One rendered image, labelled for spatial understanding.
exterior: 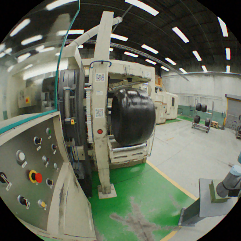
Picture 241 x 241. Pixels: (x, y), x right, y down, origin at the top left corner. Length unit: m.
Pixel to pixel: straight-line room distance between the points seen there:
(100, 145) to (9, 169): 0.71
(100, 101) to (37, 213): 0.78
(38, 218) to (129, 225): 1.07
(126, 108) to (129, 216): 1.30
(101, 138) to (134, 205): 1.09
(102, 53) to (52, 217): 1.09
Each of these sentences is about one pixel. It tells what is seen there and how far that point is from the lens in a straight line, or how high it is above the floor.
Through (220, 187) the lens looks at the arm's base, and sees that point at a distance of 1.06.
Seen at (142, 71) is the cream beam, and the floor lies 1.72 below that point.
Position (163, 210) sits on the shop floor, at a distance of 1.48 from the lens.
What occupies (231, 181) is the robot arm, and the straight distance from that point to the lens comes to 1.00.
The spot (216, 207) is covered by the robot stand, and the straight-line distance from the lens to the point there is 1.10.
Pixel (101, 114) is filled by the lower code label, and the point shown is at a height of 1.20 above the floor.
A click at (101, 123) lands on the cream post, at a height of 1.14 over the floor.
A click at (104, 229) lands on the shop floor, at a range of 1.33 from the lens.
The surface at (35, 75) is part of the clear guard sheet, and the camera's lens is 0.41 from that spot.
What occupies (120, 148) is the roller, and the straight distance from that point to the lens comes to 0.76.
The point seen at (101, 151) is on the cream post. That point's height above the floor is 0.85.
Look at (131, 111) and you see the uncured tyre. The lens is 0.57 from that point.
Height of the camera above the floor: 1.32
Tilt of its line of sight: 13 degrees down
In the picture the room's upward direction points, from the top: 1 degrees clockwise
